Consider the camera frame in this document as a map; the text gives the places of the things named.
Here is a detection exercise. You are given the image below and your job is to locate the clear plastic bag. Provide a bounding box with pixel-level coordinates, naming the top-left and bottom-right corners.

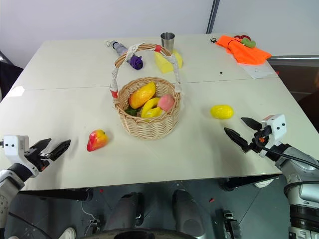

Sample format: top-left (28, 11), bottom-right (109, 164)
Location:
top-left (242, 61), bottom-right (275, 80)

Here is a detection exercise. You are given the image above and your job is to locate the orange yellow toy mango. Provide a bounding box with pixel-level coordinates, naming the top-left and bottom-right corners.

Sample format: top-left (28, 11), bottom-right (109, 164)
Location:
top-left (128, 81), bottom-right (157, 110)

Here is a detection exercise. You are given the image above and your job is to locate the yellow toy banana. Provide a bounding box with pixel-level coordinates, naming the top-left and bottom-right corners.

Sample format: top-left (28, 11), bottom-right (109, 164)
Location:
top-left (140, 97), bottom-right (163, 119)

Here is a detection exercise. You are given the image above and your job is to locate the black floor bracket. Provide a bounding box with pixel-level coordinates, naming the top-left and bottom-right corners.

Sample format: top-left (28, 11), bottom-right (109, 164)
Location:
top-left (86, 216), bottom-right (105, 235)
top-left (215, 210), bottom-right (240, 239)

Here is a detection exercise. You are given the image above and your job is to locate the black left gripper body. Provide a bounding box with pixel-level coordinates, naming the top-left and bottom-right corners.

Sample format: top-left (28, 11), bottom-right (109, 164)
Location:
top-left (24, 146), bottom-right (52, 172)

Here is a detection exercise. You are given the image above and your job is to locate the green plush toy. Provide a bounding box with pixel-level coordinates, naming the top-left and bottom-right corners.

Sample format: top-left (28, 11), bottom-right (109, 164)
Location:
top-left (240, 37), bottom-right (257, 49)

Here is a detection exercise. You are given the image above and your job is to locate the red yellow mango toy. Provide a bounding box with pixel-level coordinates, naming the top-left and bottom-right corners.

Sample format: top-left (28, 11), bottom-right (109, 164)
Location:
top-left (86, 129), bottom-right (109, 152)

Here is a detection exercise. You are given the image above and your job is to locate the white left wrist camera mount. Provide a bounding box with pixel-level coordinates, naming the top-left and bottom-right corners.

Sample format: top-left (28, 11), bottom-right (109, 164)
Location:
top-left (2, 135), bottom-right (34, 178)

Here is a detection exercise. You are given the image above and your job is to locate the dark rounded robot leg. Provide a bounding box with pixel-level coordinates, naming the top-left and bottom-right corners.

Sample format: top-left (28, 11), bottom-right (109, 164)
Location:
top-left (104, 191), bottom-right (146, 233)
top-left (172, 189), bottom-right (207, 238)

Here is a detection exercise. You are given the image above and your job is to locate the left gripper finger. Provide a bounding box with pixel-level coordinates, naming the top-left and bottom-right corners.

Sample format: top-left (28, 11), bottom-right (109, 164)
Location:
top-left (31, 138), bottom-right (52, 154)
top-left (48, 139), bottom-right (72, 161)

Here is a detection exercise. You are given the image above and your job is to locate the steel cup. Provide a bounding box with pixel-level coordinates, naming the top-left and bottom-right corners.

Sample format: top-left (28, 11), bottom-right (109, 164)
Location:
top-left (159, 32), bottom-right (176, 51)

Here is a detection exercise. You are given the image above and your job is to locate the yellow sponge block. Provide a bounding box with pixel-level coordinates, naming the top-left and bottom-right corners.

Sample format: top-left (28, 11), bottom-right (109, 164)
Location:
top-left (154, 48), bottom-right (184, 74)

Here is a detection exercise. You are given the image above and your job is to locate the white shoe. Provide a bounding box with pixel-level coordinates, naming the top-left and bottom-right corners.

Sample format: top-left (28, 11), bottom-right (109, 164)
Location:
top-left (58, 226), bottom-right (77, 239)
top-left (253, 178), bottom-right (274, 189)

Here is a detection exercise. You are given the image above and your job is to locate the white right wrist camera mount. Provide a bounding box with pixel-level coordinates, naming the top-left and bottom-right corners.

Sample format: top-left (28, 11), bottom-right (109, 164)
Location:
top-left (259, 114), bottom-right (287, 158)

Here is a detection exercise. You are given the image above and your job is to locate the yellow toy lemon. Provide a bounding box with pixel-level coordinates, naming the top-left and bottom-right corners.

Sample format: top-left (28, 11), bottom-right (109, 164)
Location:
top-left (210, 104), bottom-right (235, 120)

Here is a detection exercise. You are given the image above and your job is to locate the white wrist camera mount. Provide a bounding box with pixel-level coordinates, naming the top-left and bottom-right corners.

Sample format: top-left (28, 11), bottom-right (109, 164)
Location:
top-left (259, 114), bottom-right (287, 158)
top-left (2, 135), bottom-right (34, 178)

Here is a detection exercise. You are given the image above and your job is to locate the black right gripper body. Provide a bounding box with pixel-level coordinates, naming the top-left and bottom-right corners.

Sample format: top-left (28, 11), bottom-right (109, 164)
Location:
top-left (245, 125), bottom-right (273, 153)

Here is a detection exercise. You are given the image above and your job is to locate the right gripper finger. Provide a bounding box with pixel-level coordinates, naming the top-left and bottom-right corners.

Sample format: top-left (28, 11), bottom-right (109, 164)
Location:
top-left (223, 127), bottom-right (249, 151)
top-left (240, 117), bottom-right (263, 130)

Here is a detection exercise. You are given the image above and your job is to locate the white floor cable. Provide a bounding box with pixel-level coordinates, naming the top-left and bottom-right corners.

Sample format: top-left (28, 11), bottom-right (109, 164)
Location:
top-left (81, 202), bottom-right (95, 225)

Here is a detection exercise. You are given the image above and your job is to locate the wicker basket with handle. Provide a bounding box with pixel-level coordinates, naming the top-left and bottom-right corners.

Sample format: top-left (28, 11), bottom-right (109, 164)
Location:
top-left (108, 42), bottom-right (184, 141)

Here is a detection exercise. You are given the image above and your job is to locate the orange cloth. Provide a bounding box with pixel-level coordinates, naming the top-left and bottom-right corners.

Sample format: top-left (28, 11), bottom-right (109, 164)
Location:
top-left (215, 35), bottom-right (273, 66)

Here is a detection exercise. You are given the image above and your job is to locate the folded purple grey umbrella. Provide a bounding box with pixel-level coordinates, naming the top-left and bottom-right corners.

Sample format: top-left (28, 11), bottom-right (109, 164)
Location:
top-left (106, 40), bottom-right (145, 71)

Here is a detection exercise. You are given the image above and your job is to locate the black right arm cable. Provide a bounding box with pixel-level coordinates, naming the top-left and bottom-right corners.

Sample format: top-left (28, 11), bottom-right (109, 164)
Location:
top-left (260, 145), bottom-right (319, 172)

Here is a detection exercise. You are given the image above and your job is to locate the black table crossbar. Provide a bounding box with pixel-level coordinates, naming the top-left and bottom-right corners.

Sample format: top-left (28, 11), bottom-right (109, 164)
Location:
top-left (218, 175), bottom-right (283, 192)
top-left (19, 188), bottom-right (94, 202)

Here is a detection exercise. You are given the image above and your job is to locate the pink toy peach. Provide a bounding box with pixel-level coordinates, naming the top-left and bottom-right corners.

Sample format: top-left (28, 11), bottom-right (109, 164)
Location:
top-left (156, 93), bottom-right (176, 112)

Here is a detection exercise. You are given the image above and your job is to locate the grey window frame post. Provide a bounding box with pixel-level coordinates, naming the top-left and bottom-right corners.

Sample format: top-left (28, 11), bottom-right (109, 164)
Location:
top-left (205, 0), bottom-right (221, 35)

